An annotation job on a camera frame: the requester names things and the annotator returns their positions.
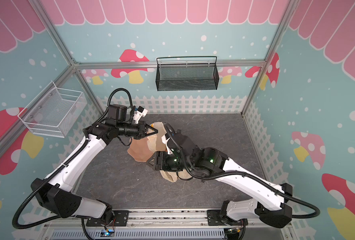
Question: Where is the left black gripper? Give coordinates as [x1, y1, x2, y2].
[117, 120, 158, 139]

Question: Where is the banana print plastic bag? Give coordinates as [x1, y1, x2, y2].
[147, 122, 179, 183]

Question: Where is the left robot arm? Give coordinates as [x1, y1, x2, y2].
[31, 105, 158, 225]

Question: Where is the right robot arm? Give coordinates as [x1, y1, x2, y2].
[146, 134, 293, 228]

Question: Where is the pink wavy fruit plate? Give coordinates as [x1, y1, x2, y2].
[127, 138, 153, 163]

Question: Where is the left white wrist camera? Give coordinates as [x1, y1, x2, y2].
[132, 106, 148, 124]

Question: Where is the aluminium front rail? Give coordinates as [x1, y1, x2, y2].
[44, 208, 277, 233]

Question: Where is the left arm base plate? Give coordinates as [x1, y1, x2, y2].
[86, 210, 129, 227]

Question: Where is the black mesh wall basket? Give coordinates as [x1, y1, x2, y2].
[155, 56, 220, 92]

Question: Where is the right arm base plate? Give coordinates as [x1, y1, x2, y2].
[207, 210, 248, 227]

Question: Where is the white mesh wall basket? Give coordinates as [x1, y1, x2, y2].
[17, 82, 87, 138]

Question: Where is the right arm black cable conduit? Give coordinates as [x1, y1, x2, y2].
[163, 122, 321, 220]

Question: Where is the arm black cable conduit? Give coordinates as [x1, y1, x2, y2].
[163, 122, 321, 220]
[11, 87, 133, 230]

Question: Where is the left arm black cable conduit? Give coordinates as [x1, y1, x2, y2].
[11, 87, 133, 230]

